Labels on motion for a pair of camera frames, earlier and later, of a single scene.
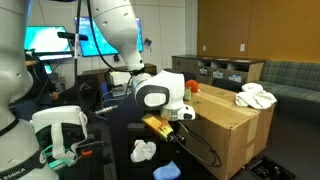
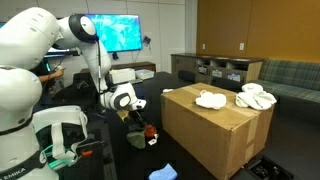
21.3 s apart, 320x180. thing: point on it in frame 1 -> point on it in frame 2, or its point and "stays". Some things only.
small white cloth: [143, 151] -> [211, 100]
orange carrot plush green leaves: [191, 86] -> [138, 139]
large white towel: [253, 95] stays
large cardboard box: [222, 136] stays
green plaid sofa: [296, 87] stays
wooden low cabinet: [205, 68] stays
